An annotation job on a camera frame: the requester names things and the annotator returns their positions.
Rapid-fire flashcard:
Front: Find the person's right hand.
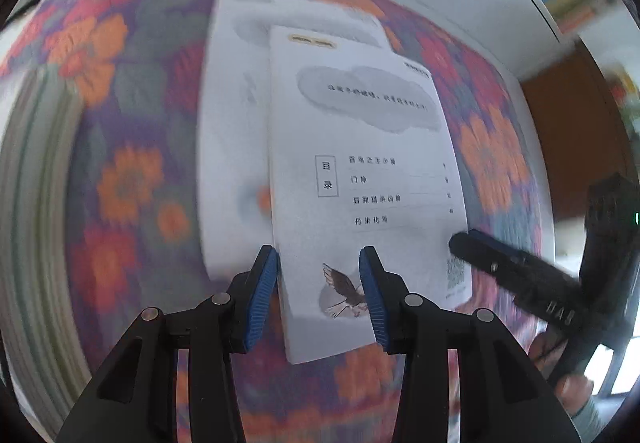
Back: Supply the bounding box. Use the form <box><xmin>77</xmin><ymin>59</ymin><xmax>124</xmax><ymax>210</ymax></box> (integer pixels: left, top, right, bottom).
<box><xmin>529</xmin><ymin>330</ymin><xmax>598</xmax><ymax>416</ymax></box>

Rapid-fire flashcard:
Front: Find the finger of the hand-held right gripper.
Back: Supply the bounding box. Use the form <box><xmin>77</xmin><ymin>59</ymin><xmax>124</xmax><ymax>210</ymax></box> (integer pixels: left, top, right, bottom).
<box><xmin>449</xmin><ymin>230</ymin><xmax>546</xmax><ymax>296</ymax></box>

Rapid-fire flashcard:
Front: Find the white eagle-picture booklet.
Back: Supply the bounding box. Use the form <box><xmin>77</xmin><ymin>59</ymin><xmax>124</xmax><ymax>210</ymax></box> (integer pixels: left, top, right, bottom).
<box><xmin>267</xmin><ymin>25</ymin><xmax>473</xmax><ymax>365</ymax></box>

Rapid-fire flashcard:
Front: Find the person's right forearm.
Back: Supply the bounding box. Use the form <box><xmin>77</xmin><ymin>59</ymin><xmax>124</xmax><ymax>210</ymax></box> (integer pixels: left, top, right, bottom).
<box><xmin>570</xmin><ymin>395</ymin><xmax>618</xmax><ymax>441</ymax></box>

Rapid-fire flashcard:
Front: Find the floral blanket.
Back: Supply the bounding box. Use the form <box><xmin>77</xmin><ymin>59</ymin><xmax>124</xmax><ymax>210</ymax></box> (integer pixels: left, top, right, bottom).
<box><xmin>0</xmin><ymin>0</ymin><xmax>556</xmax><ymax>443</ymax></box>

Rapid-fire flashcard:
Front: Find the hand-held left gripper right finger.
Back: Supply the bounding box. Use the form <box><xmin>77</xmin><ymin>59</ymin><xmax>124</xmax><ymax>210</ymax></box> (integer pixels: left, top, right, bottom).
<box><xmin>358</xmin><ymin>245</ymin><xmax>583</xmax><ymax>443</ymax></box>

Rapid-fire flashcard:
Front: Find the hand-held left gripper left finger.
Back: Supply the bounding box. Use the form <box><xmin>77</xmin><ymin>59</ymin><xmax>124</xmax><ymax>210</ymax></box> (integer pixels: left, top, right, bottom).
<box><xmin>57</xmin><ymin>245</ymin><xmax>280</xmax><ymax>443</ymax></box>

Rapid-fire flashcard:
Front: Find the brown wooden cabinet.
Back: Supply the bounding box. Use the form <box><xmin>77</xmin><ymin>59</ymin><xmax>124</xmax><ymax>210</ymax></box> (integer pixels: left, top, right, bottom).
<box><xmin>520</xmin><ymin>40</ymin><xmax>636</xmax><ymax>224</ymax></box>

